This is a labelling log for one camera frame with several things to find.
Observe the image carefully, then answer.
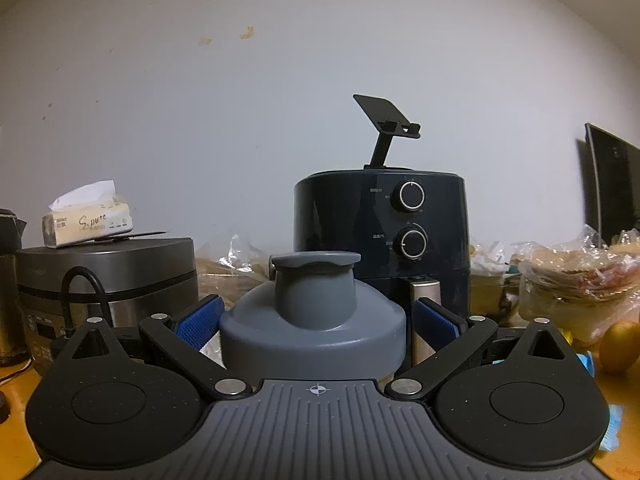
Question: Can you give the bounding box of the clear bag of food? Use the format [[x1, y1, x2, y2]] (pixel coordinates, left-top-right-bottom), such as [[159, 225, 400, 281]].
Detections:
[[517, 225, 640, 346]]

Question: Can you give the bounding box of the black monitor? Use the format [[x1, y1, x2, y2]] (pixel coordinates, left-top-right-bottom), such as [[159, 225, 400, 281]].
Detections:
[[577, 122, 640, 246]]

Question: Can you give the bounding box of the black portable air pump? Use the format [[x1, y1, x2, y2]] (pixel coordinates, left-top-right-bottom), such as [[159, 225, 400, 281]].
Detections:
[[47, 266, 113, 361]]

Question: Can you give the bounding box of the black phone stand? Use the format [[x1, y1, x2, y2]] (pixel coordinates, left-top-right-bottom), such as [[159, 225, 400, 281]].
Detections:
[[352, 93, 421, 170]]

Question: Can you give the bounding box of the clear bag of bread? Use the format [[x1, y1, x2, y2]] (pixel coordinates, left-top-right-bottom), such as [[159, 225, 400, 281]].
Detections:
[[195, 232, 273, 306]]

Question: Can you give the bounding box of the dark blue air fryer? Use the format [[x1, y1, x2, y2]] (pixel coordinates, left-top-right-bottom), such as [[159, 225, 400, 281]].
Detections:
[[293, 170, 472, 376]]

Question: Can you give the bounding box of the clear shaker bottle grey lid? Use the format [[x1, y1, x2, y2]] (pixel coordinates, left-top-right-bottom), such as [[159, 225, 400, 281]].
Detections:
[[219, 252, 407, 386]]

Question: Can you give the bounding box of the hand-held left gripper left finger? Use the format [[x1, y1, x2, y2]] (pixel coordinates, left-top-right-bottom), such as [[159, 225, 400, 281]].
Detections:
[[70, 294, 253, 403]]

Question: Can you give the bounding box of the soft tissue pack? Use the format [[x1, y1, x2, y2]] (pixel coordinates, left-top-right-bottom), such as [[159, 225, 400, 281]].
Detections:
[[41, 180, 135, 249]]

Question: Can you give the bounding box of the dark grey rice cooker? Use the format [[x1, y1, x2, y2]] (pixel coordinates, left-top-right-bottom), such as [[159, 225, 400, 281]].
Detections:
[[15, 237, 200, 378]]

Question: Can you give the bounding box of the steel electric kettle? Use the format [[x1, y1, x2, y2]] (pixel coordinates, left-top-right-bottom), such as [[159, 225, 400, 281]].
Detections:
[[0, 208, 28, 366]]

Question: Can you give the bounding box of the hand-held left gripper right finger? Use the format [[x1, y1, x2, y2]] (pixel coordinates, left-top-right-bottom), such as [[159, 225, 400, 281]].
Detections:
[[384, 296, 566, 403]]

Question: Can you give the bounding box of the orange fruit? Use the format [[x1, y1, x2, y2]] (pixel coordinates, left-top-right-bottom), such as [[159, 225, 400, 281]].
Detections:
[[598, 321, 640, 375]]

